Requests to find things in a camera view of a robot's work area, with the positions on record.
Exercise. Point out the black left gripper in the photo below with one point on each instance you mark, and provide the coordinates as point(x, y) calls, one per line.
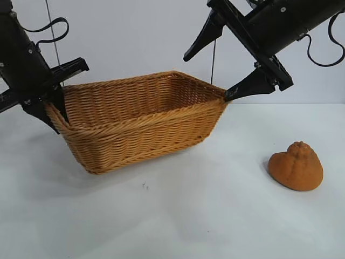
point(72, 67)

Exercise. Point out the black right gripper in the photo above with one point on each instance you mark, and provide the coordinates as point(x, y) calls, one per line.
point(242, 29)

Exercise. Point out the brown woven wicker basket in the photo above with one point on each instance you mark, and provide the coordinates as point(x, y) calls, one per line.
point(140, 129)

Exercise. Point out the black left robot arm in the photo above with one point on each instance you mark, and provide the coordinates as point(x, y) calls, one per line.
point(19, 54)

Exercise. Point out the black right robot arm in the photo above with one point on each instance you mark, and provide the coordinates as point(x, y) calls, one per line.
point(285, 27)

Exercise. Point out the orange-brown bread bun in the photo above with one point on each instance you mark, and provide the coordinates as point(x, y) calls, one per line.
point(293, 170)

